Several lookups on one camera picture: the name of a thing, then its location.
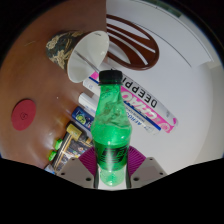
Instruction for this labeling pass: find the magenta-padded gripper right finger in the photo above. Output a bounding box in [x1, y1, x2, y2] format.
[125, 145, 169, 189]

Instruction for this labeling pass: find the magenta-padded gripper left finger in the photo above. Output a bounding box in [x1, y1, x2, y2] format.
[56, 145, 100, 190]

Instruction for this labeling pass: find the green plastic drink bottle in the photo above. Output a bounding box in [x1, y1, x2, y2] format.
[90, 69, 131, 187]

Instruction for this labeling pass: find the framed group photo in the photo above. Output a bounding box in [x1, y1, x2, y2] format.
[46, 133, 95, 174]

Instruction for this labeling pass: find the white shuttlecock tube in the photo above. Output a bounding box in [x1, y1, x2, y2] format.
[82, 77, 162, 136]

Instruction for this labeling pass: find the pink shuttlecock tube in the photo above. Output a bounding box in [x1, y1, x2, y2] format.
[89, 70, 179, 134]

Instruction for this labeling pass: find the brown wooden chair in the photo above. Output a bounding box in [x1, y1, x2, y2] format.
[105, 13, 160, 71]

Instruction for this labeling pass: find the patterned paper cup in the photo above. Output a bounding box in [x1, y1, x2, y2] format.
[45, 30, 110, 84]

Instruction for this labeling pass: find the white panel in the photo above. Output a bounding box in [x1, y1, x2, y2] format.
[105, 0, 214, 69]

